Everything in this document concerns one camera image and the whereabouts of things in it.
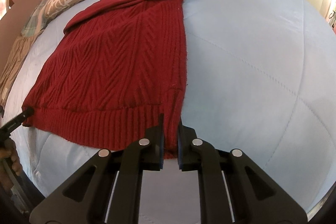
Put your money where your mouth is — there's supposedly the red knitted sweater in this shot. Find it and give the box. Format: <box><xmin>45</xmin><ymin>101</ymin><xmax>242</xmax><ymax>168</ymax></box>
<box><xmin>22</xmin><ymin>0</ymin><xmax>187</xmax><ymax>159</ymax></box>

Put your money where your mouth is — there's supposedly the person's left hand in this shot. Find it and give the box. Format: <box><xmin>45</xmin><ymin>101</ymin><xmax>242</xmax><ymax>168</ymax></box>
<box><xmin>1</xmin><ymin>138</ymin><xmax>23</xmax><ymax>192</ymax></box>

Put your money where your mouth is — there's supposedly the tan brown folded cloth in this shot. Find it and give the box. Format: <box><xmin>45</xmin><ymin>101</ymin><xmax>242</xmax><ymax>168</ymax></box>
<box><xmin>1</xmin><ymin>30</ymin><xmax>44</xmax><ymax>108</ymax></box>

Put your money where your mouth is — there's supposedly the plaid pillow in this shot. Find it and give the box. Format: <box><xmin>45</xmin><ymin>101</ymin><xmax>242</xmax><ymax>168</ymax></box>
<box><xmin>21</xmin><ymin>0</ymin><xmax>51</xmax><ymax>37</ymax></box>

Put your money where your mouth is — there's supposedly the light blue bed sheet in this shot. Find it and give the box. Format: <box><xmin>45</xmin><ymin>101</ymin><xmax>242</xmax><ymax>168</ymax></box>
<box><xmin>3</xmin><ymin>0</ymin><xmax>335</xmax><ymax>223</ymax></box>

